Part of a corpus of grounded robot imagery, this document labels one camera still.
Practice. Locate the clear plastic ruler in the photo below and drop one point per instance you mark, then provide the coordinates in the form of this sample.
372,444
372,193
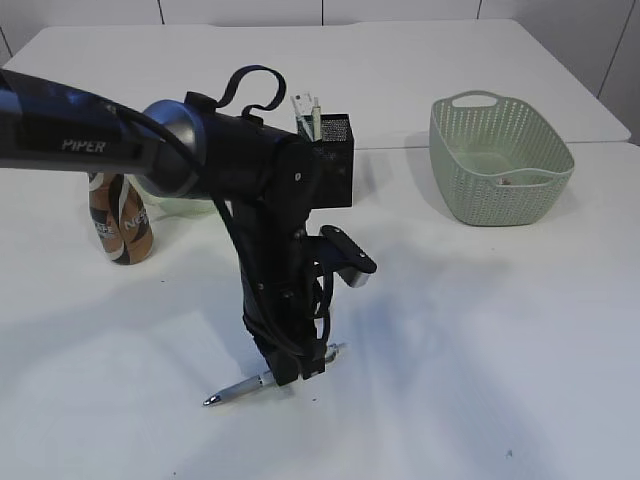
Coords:
303,104

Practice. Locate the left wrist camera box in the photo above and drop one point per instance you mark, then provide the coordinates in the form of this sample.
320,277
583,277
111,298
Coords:
333,251

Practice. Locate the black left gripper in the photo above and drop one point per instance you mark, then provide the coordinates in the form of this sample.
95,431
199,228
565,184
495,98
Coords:
278,287

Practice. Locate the grey white pen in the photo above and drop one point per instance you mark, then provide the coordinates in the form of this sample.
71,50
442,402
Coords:
260,381

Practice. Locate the beige pen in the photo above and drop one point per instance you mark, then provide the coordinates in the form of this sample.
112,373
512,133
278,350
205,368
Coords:
316,119

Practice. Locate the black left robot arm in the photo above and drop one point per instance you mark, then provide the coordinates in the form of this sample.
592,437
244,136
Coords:
261,179

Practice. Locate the brown Nescafe coffee bottle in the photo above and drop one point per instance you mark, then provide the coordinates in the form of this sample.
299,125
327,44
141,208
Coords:
120,218

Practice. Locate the black mesh pen holder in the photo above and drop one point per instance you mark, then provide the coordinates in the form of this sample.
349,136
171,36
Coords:
336,153

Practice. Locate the green plastic woven basket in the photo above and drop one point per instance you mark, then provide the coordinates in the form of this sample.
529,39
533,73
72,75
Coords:
476,138

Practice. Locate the green wavy glass bowl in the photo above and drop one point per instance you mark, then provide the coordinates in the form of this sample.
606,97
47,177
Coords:
177,206

